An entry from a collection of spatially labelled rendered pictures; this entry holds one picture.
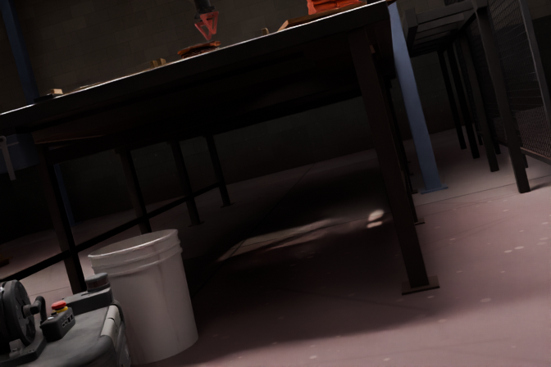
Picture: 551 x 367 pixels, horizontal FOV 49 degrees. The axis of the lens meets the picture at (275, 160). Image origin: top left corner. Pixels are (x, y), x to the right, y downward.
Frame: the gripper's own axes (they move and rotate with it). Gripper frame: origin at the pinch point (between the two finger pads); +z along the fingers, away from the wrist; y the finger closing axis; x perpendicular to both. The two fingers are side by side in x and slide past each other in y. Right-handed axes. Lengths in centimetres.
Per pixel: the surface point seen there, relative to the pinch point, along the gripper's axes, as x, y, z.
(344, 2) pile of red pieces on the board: -76, 38, -8
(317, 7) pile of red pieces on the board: -62, 39, -8
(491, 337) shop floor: -22, -98, 103
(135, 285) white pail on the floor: 52, -29, 76
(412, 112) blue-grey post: -139, 115, 53
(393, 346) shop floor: -4, -82, 102
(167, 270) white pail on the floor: 41, -27, 75
